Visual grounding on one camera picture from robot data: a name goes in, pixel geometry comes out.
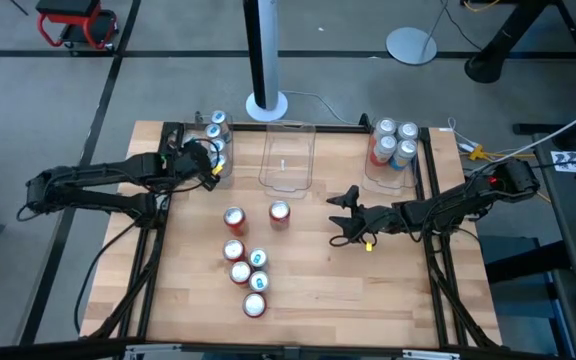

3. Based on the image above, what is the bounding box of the red white Spindrift can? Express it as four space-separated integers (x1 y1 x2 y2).
373 116 398 139
396 121 420 144

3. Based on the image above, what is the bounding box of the black aluminium table frame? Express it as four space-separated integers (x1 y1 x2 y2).
78 112 503 351

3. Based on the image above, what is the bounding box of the black floor cable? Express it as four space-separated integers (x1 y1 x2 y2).
440 0 484 51

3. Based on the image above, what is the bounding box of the pink white Spindrift can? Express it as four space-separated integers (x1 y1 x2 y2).
368 134 398 168

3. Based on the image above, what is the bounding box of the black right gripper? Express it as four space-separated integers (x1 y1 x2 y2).
325 184 410 245

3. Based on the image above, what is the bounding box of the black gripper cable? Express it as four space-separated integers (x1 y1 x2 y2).
328 232 372 250

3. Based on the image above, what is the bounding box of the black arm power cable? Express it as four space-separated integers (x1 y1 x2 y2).
72 222 142 335

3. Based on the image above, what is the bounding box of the white fan cable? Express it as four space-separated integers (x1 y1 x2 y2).
280 88 342 125

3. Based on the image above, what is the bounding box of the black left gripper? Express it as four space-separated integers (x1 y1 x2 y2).
167 138 221 194

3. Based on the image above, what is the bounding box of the black desk leg frame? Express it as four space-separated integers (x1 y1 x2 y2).
463 0 576 99

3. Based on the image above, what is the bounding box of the grey round floor stand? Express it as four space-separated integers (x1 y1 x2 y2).
385 0 452 67

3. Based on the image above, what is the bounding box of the blue white Spindrift can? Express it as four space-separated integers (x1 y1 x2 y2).
389 138 418 172

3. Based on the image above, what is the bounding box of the black desk foot bar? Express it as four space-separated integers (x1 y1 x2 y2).
484 240 573 285

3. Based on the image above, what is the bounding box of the thick white cable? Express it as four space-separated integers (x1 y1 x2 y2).
465 97 576 177

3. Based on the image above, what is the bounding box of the clear plastic bin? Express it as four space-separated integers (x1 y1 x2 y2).
181 112 235 190
257 120 318 194
362 119 420 197

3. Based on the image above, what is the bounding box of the black front beam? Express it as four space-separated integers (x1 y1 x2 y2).
0 337 576 360

